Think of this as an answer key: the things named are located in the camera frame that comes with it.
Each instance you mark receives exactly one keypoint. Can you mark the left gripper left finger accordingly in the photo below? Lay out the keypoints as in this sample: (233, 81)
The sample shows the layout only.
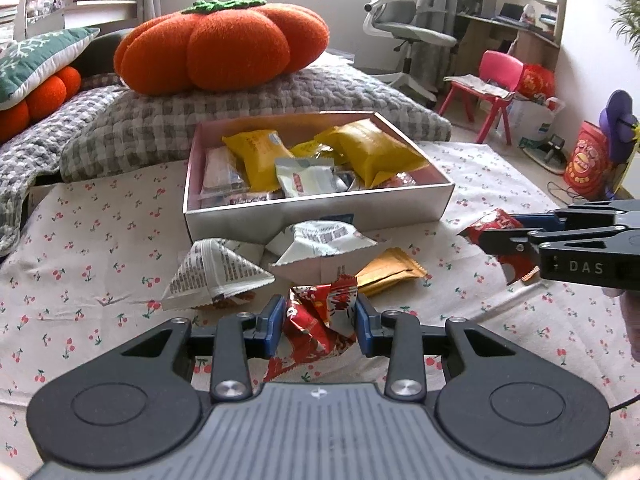
(236, 338)

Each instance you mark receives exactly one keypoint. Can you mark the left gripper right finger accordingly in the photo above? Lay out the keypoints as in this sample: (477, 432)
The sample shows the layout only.
(406, 342)

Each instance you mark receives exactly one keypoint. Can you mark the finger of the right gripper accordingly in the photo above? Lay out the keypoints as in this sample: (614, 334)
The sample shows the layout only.
(596, 242)
(545, 218)

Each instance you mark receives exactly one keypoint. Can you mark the red hawthorn snack packet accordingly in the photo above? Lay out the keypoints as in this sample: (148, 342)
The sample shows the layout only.
(499, 235)

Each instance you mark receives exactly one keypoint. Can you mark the golden brown snack bar packet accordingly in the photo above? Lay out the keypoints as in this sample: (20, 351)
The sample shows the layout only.
(391, 268)

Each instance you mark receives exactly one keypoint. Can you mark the white nut snack packet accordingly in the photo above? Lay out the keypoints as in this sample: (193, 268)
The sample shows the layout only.
(217, 273)

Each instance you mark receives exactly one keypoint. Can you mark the small red snack packet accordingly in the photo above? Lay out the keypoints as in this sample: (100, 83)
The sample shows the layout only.
(319, 322)

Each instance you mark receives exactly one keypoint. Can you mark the white silver snack packet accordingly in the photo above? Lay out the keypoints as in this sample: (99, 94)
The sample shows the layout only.
(317, 238)

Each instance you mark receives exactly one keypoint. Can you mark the pink rice cracker bar packet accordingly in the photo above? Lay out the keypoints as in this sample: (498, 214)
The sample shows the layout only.
(222, 174)

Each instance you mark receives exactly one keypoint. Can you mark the large yellow snack packet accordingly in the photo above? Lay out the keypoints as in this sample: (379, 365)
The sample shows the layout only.
(373, 154)

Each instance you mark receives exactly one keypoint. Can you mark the orange and silver snack packet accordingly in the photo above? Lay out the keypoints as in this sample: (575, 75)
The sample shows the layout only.
(303, 177)

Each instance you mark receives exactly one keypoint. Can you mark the yellow cola candy packet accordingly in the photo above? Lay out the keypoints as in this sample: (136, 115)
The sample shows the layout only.
(259, 150)

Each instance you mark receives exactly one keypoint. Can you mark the red snack canister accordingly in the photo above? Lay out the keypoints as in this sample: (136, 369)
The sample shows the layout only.
(588, 165)

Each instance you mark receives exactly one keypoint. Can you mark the white plastic bag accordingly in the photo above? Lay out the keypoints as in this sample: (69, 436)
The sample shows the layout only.
(530, 122)

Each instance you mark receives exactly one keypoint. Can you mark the purple flower toy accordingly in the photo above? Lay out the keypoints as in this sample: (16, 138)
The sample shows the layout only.
(619, 125)

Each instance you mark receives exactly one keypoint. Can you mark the red gift bag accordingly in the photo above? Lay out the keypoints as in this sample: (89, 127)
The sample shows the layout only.
(537, 83)

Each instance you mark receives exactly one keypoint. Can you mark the pink kids chair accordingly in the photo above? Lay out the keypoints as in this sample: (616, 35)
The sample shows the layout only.
(499, 76)

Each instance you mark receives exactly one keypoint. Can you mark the pink cardboard box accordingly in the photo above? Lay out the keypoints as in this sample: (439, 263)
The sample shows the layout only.
(405, 199)

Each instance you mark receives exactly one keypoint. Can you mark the small yellow snack packet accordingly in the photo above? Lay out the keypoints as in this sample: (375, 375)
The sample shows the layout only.
(315, 149)

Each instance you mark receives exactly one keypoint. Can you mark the wooden desk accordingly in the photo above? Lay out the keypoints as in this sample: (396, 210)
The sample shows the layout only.
(529, 30)

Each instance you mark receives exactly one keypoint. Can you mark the grey checkered quilt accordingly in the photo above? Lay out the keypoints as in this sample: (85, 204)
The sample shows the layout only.
(109, 129)

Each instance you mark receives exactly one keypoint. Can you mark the grey curtain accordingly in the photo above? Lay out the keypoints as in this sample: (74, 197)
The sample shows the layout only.
(429, 63)

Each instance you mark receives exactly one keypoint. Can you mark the grey office chair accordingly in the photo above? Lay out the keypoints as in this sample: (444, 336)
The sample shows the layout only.
(393, 19)

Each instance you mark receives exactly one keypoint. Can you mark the orange pumpkin plush pillow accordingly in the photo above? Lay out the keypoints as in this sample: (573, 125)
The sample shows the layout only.
(220, 46)

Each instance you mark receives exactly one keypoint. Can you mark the orange plush ball cushion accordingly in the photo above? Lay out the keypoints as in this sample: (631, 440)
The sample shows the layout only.
(40, 104)

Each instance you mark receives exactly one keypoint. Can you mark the dark grey sofa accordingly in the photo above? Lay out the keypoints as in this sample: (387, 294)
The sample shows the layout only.
(98, 57)

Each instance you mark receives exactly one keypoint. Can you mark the green snowflake cushion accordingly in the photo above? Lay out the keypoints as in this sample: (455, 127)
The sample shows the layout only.
(26, 64)

